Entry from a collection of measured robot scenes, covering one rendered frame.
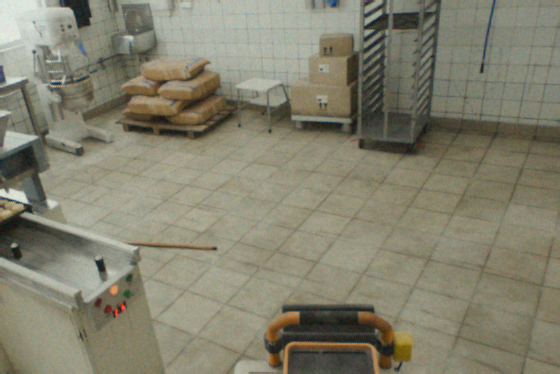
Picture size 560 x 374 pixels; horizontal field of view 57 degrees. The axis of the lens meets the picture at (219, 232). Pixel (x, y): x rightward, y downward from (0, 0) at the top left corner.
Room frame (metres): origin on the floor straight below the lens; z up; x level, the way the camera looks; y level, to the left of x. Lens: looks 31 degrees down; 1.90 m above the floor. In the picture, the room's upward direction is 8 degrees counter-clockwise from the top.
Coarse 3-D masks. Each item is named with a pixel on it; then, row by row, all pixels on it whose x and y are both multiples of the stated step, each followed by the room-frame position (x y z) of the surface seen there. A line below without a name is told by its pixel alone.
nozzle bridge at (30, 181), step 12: (12, 132) 2.36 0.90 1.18; (12, 144) 2.19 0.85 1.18; (24, 144) 2.18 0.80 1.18; (36, 144) 2.22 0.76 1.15; (0, 156) 2.08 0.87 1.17; (12, 156) 2.21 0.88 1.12; (24, 156) 2.25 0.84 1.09; (36, 156) 2.21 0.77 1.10; (12, 168) 2.20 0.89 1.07; (24, 168) 2.22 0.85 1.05; (36, 168) 2.22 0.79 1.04; (48, 168) 2.24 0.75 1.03; (0, 180) 2.12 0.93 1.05; (12, 180) 2.13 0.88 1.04; (24, 180) 2.32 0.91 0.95; (36, 180) 2.29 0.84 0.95; (24, 192) 2.35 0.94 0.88; (36, 192) 2.28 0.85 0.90
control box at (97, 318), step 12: (120, 276) 1.55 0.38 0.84; (132, 276) 1.58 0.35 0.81; (108, 288) 1.49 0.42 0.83; (120, 288) 1.53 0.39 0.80; (132, 288) 1.57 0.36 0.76; (84, 300) 1.43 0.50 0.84; (108, 300) 1.48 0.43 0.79; (120, 300) 1.52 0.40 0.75; (132, 300) 1.56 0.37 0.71; (96, 312) 1.43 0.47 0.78; (120, 312) 1.50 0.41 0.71; (96, 324) 1.42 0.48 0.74
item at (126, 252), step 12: (24, 216) 2.03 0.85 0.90; (36, 216) 2.01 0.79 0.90; (36, 228) 1.99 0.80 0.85; (48, 228) 1.93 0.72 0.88; (60, 228) 1.88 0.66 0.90; (72, 228) 1.86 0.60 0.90; (72, 240) 1.84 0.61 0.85; (84, 240) 1.79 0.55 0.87; (96, 240) 1.74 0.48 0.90; (108, 240) 1.72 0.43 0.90; (108, 252) 1.70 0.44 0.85; (120, 252) 1.66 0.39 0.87; (132, 252) 1.61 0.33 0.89
